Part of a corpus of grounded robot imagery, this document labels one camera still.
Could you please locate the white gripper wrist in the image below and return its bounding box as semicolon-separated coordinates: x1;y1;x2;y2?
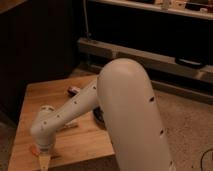
36;144;54;171

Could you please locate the orange pepper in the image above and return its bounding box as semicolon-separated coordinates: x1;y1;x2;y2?
29;145;61;159

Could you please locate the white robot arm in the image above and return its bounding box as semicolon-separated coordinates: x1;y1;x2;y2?
30;58;176;171

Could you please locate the wooden table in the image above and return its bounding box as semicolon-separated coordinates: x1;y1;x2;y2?
8;75;114;171

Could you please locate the black round bowl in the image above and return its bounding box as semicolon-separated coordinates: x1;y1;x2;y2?
93;108;105;125

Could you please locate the dark snack packet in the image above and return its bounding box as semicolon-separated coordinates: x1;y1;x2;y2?
67;86;80;97

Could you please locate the grey metal ledge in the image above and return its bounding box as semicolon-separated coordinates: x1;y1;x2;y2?
77;38;213;96

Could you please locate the vertical metal pole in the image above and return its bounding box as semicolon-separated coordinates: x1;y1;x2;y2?
83;0;90;39

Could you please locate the upper shelf with items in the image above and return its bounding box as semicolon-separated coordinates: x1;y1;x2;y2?
90;0;213;21

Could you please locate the black handle on ledge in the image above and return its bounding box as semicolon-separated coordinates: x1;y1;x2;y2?
175;58;205;69

